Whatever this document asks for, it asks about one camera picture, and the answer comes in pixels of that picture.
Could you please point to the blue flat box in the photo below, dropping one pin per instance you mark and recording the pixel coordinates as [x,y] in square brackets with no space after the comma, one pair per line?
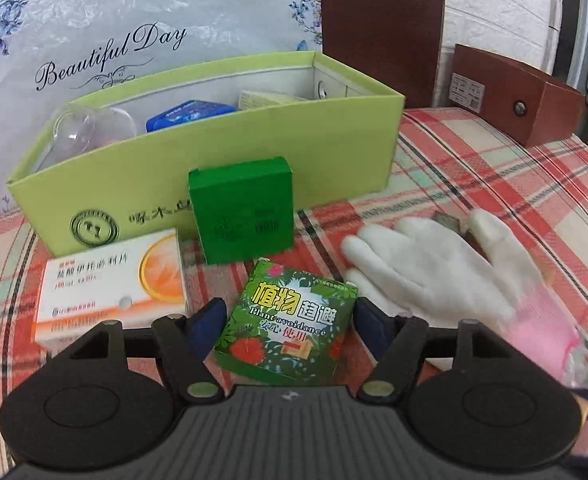
[188,112]

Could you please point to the small green box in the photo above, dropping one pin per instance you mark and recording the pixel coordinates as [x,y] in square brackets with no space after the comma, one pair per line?
[239,210]

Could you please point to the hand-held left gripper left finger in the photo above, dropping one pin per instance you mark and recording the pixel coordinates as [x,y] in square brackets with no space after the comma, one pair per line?
[206,317]

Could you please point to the white glove with pink cuff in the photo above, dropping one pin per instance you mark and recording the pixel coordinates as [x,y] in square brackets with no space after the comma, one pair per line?
[424,270]

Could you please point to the white and orange medicine box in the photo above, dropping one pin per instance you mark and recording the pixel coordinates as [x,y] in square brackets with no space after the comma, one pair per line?
[98,280]

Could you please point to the clear plastic cup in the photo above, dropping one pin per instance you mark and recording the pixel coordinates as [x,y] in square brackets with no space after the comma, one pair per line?
[88,130]

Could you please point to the leaf print packet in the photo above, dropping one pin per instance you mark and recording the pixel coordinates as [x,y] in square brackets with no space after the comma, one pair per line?
[284,320]

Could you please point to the beige small carton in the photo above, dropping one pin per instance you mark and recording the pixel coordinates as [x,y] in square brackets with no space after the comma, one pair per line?
[264,99]

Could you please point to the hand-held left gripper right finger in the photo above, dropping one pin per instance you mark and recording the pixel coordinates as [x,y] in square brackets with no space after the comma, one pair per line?
[369,320]

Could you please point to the light green cardboard box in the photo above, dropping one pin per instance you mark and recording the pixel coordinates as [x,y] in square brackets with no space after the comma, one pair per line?
[163,170]

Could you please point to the brown cardboard box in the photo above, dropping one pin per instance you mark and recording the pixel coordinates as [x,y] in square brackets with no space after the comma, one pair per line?
[539,110]

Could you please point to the red plaid cloth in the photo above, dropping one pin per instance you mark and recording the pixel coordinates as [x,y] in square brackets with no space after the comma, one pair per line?
[474,170]

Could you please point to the floral plastic bag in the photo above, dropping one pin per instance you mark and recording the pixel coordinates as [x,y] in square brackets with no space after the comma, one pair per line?
[123,10]

